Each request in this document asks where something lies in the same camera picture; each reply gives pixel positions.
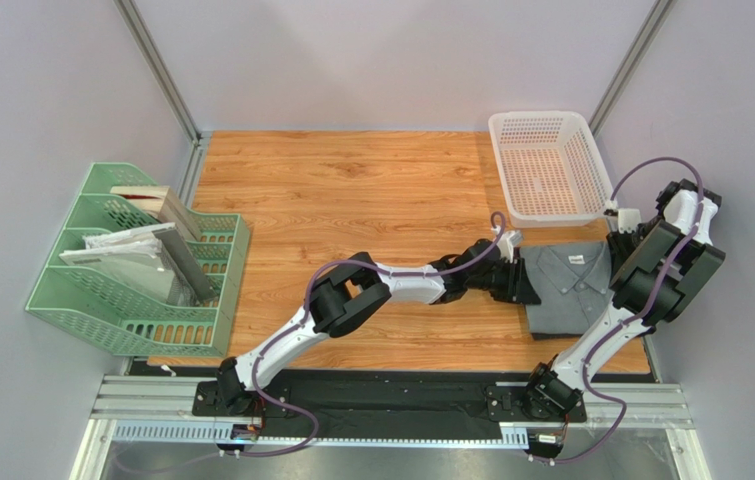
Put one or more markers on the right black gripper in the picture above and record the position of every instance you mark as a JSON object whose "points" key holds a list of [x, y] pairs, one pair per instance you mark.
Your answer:
{"points": [[619, 246]]}

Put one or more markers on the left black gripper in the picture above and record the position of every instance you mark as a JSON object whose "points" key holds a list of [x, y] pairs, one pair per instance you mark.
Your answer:
{"points": [[519, 288]]}

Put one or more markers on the grey long sleeve shirt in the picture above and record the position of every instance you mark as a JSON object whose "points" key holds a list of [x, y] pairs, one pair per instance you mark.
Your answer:
{"points": [[572, 281]]}

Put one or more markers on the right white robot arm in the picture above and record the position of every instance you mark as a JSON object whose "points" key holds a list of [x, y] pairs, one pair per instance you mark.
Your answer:
{"points": [[659, 267]]}

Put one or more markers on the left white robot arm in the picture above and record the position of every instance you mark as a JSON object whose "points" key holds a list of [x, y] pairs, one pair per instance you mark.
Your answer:
{"points": [[340, 298]]}

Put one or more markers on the white plastic basket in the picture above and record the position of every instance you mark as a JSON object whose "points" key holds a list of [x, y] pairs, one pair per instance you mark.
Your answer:
{"points": [[550, 168]]}

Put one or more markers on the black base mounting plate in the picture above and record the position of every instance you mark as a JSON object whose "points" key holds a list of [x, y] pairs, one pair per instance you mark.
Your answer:
{"points": [[384, 405]]}

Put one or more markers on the papers in file rack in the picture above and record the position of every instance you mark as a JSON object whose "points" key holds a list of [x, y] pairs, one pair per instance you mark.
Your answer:
{"points": [[154, 260]]}

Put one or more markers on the green plastic file rack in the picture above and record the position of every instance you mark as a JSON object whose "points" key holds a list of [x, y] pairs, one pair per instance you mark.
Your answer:
{"points": [[118, 319]]}

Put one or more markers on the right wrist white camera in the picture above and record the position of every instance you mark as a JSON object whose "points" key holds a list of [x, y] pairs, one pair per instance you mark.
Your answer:
{"points": [[620, 219]]}

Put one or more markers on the wrist white camera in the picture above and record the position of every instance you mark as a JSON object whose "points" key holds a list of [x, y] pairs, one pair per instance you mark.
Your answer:
{"points": [[620, 219], [507, 244]]}

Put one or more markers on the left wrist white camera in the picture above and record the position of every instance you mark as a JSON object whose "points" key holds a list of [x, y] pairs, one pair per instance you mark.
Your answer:
{"points": [[507, 244]]}

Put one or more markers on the aluminium front frame rail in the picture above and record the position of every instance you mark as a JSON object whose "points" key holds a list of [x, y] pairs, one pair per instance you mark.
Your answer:
{"points": [[142, 426]]}

